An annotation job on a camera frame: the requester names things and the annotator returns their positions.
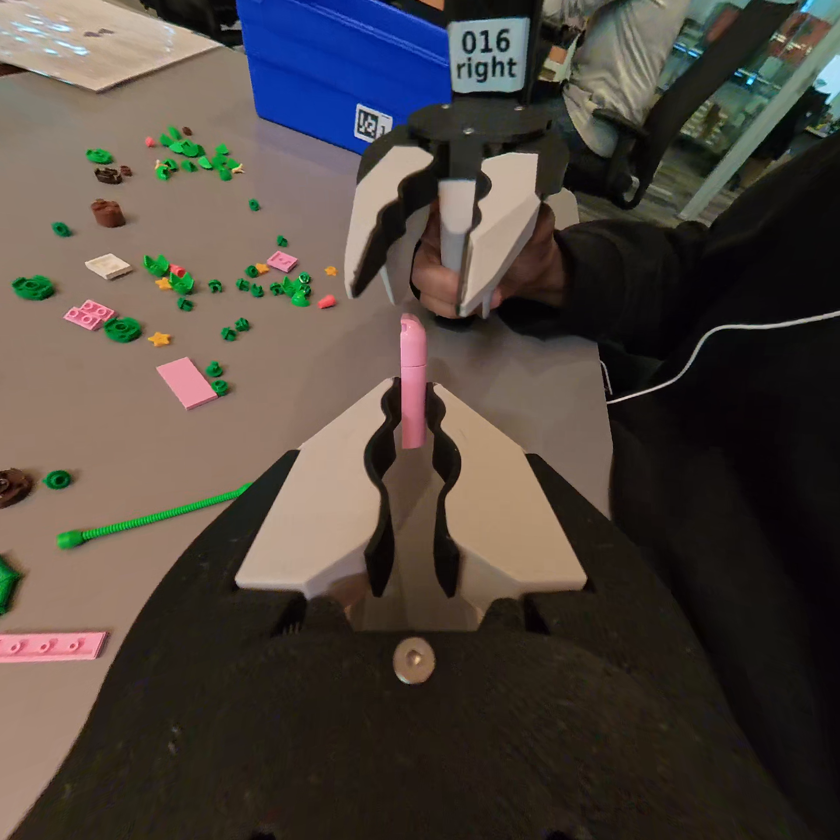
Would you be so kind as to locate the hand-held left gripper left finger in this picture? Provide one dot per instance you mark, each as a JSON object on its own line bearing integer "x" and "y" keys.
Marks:
{"x": 308, "y": 518}

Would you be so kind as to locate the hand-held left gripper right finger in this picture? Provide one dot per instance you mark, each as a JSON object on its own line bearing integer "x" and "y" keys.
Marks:
{"x": 518, "y": 525}

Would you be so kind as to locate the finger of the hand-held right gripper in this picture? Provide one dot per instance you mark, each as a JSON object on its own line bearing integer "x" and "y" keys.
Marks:
{"x": 377, "y": 197}
{"x": 508, "y": 216}

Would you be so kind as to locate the pink curved brick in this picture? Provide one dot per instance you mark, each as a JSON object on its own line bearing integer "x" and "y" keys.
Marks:
{"x": 413, "y": 338}

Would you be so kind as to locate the pink arched brick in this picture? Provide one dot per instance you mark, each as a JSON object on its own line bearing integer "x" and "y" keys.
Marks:
{"x": 413, "y": 407}

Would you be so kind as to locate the person's right hand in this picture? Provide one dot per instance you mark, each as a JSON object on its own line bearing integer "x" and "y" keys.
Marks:
{"x": 426, "y": 275}

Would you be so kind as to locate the pink square single-stud plate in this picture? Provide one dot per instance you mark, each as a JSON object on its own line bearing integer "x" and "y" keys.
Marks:
{"x": 282, "y": 261}

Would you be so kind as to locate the green spiky leaf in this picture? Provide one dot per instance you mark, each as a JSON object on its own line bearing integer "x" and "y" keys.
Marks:
{"x": 182, "y": 282}
{"x": 289, "y": 287}
{"x": 156, "y": 264}

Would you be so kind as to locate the green cone piece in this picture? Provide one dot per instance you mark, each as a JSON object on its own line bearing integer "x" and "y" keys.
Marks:
{"x": 300, "y": 298}

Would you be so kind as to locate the blue plastic bin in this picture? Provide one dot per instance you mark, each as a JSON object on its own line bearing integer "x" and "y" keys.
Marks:
{"x": 328, "y": 65}

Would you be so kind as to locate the green stick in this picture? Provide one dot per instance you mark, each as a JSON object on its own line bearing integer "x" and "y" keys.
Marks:
{"x": 154, "y": 515}

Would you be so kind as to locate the scattered small green clips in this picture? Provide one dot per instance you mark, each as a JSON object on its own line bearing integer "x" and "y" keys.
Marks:
{"x": 220, "y": 388}

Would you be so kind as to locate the large pink smooth tile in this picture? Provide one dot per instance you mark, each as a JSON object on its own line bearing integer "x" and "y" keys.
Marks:
{"x": 187, "y": 382}

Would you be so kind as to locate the black office chair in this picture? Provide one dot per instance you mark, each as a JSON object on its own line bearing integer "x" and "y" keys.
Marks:
{"x": 663, "y": 118}

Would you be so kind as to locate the person's black jacket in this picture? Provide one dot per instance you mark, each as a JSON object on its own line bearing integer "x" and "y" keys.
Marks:
{"x": 754, "y": 525}

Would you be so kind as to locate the green round flower plate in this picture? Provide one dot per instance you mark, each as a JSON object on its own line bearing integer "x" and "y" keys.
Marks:
{"x": 100, "y": 156}
{"x": 33, "y": 287}
{"x": 123, "y": 329}

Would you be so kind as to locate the brown round brick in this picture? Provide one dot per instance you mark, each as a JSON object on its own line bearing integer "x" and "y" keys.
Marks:
{"x": 108, "y": 213}

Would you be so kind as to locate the dark brown round piece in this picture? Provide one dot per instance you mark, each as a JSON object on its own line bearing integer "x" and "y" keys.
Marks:
{"x": 108, "y": 175}

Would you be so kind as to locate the white square tile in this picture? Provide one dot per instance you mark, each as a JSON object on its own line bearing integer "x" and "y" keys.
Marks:
{"x": 108, "y": 266}

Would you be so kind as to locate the thin pink tile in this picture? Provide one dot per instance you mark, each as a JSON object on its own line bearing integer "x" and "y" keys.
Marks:
{"x": 52, "y": 646}

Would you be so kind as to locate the brown round plate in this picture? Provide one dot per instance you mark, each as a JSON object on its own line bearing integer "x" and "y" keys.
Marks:
{"x": 14, "y": 485}

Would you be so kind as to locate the small pink plate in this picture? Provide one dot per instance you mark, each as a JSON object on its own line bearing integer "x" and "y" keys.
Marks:
{"x": 98, "y": 308}
{"x": 82, "y": 318}

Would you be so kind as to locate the green web piece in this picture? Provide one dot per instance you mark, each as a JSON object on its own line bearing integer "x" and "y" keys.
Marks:
{"x": 8, "y": 584}

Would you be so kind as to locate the paper in clear sleeve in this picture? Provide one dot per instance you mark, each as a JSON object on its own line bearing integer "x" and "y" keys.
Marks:
{"x": 98, "y": 39}

